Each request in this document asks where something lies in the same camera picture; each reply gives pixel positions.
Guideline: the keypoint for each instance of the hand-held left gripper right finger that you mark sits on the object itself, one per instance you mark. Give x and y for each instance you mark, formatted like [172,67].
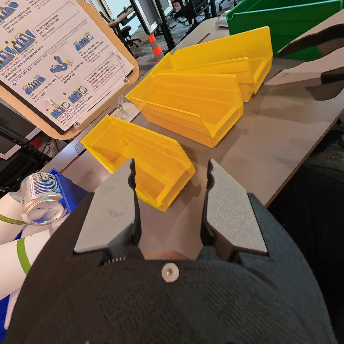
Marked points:
[231,212]

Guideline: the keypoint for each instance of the screen on black stand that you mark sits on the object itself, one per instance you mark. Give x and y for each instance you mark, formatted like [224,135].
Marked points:
[150,13]

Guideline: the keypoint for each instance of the clear acrylic board stand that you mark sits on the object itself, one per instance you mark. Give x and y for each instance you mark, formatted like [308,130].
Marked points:
[126,111]

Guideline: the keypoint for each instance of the yellow plastic bin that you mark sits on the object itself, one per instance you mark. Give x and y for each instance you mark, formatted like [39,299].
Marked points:
[150,161]
[242,43]
[188,107]
[215,67]

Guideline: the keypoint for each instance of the aluminium drink can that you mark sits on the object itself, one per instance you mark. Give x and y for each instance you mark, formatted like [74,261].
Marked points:
[40,199]

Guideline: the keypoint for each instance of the black equipment case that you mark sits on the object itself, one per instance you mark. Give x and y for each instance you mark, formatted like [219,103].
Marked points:
[18,169]

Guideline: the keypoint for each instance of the white green-striped paper cup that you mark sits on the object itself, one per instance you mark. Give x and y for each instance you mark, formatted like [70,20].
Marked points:
[9,215]
[24,258]

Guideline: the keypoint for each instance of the blue plastic bin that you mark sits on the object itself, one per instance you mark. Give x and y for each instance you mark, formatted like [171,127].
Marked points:
[72,190]

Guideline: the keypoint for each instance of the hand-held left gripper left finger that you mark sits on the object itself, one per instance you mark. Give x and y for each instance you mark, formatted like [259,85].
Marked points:
[107,215]

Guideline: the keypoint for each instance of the green plastic bin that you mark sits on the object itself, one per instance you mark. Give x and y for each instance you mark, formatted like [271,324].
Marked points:
[268,21]

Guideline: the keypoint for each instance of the black office chair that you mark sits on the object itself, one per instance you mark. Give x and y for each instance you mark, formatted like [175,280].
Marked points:
[127,35]

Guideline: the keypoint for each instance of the orange traffic cone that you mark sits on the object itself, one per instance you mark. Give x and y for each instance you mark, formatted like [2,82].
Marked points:
[156,49]

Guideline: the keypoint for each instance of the instruction sheet on wooden board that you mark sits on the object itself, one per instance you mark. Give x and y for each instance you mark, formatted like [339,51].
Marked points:
[126,53]

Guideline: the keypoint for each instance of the small white object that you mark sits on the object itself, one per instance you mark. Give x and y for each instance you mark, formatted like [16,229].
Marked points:
[221,21]

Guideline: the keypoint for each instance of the printed instruction sheet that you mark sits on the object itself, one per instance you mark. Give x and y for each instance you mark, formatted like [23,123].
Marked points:
[53,59]

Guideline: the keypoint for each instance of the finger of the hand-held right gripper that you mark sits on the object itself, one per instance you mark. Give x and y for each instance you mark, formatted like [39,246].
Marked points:
[322,29]
[303,72]

